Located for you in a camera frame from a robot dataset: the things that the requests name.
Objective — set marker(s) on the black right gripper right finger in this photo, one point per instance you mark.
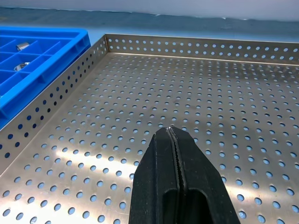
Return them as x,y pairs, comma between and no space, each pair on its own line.
201,172

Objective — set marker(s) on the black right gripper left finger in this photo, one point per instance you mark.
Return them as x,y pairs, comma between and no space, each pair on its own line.
156,177

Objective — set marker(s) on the perforated steel tray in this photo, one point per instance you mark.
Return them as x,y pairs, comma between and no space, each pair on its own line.
163,98

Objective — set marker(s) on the blue plastic compartment tray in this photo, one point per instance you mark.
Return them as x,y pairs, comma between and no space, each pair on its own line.
46,65

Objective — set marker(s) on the metal roller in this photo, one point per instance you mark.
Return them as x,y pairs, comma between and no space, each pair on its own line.
22,46
22,67

